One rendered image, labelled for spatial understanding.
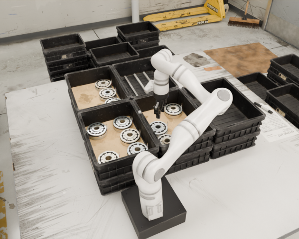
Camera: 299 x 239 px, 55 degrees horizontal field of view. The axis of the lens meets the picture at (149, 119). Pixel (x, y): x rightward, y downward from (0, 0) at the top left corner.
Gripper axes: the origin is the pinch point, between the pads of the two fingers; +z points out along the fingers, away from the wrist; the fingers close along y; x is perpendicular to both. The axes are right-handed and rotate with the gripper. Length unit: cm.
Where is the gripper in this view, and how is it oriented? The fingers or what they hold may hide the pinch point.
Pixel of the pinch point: (160, 112)
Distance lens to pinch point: 149.3
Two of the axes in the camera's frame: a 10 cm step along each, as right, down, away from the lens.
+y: 3.8, -6.1, 7.0
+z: 0.0, 7.5, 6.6
